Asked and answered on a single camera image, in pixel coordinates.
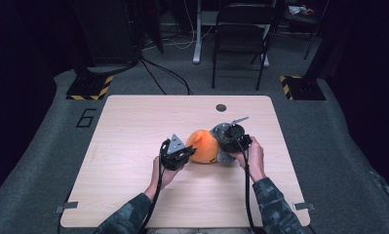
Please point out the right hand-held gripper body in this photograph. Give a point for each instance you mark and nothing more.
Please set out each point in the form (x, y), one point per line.
(236, 139)

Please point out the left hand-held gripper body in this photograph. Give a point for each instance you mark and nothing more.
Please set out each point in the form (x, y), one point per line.
(171, 159)

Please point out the orange plush toy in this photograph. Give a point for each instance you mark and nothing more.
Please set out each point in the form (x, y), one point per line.
(203, 148)

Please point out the grey cloth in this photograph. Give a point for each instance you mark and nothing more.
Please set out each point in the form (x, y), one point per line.
(224, 158)

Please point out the person's left hand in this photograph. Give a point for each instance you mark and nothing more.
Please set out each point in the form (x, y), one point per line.
(161, 177)

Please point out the person's right hand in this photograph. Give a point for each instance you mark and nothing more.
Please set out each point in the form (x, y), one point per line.
(255, 161)

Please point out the grey tape strip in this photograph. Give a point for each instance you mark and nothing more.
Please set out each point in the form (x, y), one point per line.
(67, 205)
(304, 206)

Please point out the white desk leg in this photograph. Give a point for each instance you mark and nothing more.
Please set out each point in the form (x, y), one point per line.
(197, 48)

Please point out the black folding chair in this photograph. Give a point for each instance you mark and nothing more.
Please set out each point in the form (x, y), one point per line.
(241, 35)

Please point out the dark side table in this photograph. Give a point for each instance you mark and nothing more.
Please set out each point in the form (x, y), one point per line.
(299, 19)

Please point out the dark cabinet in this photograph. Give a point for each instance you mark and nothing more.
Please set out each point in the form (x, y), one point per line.
(107, 32)

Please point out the white and orange small object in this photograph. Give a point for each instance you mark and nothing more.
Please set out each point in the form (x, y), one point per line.
(297, 9)

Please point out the dark curtain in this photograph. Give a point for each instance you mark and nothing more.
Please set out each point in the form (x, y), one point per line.
(16, 81)
(367, 81)

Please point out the black yellow striped base plate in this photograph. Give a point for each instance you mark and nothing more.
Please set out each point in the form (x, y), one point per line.
(304, 89)
(88, 89)

